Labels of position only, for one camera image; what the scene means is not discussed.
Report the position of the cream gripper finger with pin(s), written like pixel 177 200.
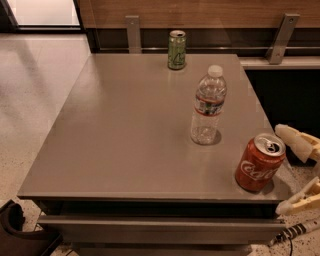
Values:
pixel 303 145
pixel 308 198

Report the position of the red coke can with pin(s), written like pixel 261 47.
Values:
pixel 263 156

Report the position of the green soda can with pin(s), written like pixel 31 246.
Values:
pixel 176 49

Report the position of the clear plastic water bottle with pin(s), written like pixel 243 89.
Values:
pixel 208 104

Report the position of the dark chair at corner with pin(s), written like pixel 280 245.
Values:
pixel 15 242

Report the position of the right metal wall bracket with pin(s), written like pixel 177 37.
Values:
pixel 276 51

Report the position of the metal wall bracket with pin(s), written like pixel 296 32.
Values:
pixel 133 34
pixel 276 51

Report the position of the left metal wall bracket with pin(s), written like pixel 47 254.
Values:
pixel 133 34

